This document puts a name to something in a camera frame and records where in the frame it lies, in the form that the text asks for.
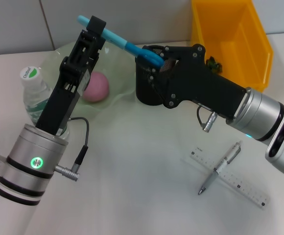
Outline green glass fruit plate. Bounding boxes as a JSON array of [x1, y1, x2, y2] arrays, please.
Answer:
[[38, 40, 136, 120]]

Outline yellow plastic bin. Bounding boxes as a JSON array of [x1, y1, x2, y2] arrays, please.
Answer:
[[190, 0, 274, 93]]

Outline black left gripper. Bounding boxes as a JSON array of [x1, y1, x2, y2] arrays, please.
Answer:
[[35, 56, 94, 135]]

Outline right gripper cable with plug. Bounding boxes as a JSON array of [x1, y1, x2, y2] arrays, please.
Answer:
[[197, 104, 218, 133]]

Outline blue scissors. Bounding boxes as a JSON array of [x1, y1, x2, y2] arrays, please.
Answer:
[[77, 15, 165, 68]]

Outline green plastic wrapper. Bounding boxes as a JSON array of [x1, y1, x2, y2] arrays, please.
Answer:
[[205, 56, 224, 74]]

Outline black mesh pen holder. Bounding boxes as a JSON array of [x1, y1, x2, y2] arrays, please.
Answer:
[[135, 45, 177, 106]]

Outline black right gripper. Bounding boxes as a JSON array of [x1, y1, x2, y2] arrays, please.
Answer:
[[148, 44, 247, 119]]

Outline pink peach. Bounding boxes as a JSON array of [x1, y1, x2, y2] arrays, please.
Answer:
[[83, 71, 110, 103]]

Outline silver ballpoint pen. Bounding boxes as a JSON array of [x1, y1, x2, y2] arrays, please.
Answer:
[[197, 141, 242, 196]]

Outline clear plastic ruler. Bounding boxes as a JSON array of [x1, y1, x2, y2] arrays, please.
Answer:
[[181, 146, 271, 211]]

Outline green label water bottle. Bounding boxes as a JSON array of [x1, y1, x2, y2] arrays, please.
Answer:
[[19, 66, 69, 140]]

